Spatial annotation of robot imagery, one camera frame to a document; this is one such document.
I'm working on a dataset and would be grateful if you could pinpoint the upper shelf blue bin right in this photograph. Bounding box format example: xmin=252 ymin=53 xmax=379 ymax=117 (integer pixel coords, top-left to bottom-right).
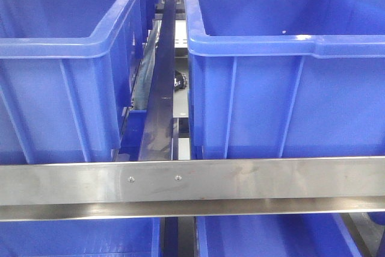
xmin=185 ymin=0 xmax=384 ymax=159

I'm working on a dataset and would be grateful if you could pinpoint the shelf blue bin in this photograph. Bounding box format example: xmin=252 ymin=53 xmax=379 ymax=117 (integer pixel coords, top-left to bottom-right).
xmin=185 ymin=0 xmax=384 ymax=159
xmin=1 ymin=0 xmax=147 ymax=165

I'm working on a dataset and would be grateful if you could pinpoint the upper shelf blue bin left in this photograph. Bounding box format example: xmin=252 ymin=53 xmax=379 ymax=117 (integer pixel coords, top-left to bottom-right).
xmin=1 ymin=0 xmax=147 ymax=165

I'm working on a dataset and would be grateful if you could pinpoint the steel shelf crossbar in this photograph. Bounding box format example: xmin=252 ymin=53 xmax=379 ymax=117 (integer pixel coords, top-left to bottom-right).
xmin=1 ymin=156 xmax=384 ymax=221

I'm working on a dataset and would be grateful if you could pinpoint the lower blue bin left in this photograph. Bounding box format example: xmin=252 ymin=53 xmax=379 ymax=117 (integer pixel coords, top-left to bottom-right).
xmin=1 ymin=218 xmax=162 ymax=256

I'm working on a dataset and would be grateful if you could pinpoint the lower blue bin right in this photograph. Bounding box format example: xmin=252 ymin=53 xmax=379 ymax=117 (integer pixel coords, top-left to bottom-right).
xmin=196 ymin=214 xmax=361 ymax=256

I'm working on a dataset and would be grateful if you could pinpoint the dark metal divider rail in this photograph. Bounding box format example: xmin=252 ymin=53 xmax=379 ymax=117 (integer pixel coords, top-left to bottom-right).
xmin=138 ymin=0 xmax=176 ymax=161

